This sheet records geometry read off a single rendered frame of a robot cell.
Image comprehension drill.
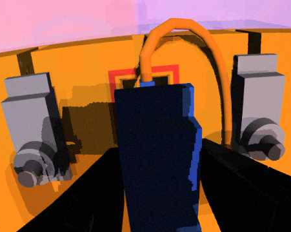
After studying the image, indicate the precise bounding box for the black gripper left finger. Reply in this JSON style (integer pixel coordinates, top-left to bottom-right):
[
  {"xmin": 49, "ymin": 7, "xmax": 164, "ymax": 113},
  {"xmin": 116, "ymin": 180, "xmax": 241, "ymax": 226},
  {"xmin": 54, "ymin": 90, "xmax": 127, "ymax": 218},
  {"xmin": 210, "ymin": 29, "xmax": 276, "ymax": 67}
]
[{"xmin": 16, "ymin": 147, "xmax": 125, "ymax": 232}]

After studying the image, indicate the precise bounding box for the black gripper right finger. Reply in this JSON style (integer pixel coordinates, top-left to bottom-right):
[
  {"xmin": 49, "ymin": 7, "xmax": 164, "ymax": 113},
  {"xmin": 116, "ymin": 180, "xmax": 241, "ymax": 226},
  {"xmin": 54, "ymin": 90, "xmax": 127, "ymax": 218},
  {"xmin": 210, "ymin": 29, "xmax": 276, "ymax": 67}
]
[{"xmin": 200, "ymin": 139, "xmax": 291, "ymax": 232}]

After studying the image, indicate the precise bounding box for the blue micro servo with orange cable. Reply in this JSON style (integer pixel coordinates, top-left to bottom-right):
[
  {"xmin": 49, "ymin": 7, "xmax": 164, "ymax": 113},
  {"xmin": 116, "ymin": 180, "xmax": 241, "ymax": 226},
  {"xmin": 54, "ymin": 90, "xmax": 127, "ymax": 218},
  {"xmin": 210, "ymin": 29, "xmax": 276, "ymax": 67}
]
[{"xmin": 114, "ymin": 18, "xmax": 232, "ymax": 232}]

